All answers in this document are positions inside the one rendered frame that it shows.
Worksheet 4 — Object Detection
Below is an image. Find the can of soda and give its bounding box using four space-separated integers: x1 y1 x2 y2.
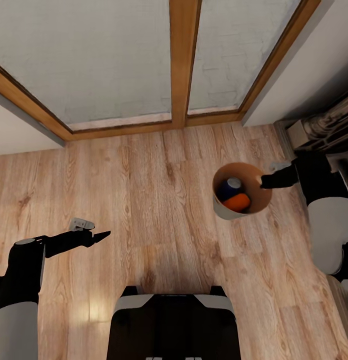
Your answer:
217 191 251 213
217 176 241 202

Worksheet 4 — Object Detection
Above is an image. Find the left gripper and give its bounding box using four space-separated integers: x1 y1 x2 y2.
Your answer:
60 229 111 251

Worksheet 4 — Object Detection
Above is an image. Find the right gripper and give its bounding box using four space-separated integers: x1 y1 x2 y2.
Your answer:
261 168 294 189

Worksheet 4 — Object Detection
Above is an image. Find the trash can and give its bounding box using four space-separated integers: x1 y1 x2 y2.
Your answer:
212 161 272 220

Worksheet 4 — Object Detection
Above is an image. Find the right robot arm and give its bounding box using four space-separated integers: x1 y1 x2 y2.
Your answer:
261 149 348 290

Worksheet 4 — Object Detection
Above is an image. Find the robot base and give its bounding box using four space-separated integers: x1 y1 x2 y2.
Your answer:
106 285 241 360

